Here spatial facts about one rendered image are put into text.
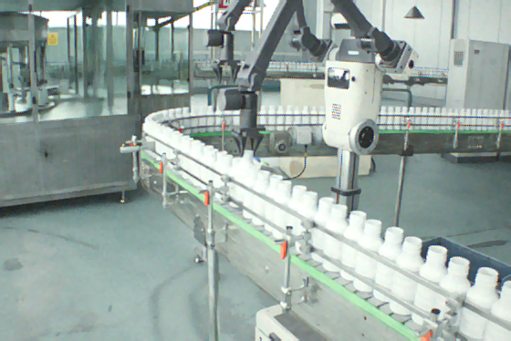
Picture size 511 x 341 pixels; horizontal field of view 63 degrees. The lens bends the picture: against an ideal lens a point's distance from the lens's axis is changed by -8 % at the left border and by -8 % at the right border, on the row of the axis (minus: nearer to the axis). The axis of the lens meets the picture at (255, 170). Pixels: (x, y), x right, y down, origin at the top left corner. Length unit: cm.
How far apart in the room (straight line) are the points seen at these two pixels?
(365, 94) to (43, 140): 322
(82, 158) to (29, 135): 55
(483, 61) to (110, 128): 539
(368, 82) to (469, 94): 543
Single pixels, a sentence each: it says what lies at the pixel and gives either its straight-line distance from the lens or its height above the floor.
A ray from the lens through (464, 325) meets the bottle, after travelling 91.
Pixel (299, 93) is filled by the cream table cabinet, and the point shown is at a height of 104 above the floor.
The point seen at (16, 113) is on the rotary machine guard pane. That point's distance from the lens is 441.
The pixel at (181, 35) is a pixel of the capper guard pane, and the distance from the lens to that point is 673.
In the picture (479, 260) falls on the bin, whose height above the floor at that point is 93.
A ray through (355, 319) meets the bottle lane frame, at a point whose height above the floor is 94.
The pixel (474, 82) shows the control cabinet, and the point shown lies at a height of 125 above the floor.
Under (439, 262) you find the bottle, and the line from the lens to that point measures 93.
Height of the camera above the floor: 152
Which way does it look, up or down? 15 degrees down
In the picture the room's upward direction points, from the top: 1 degrees clockwise
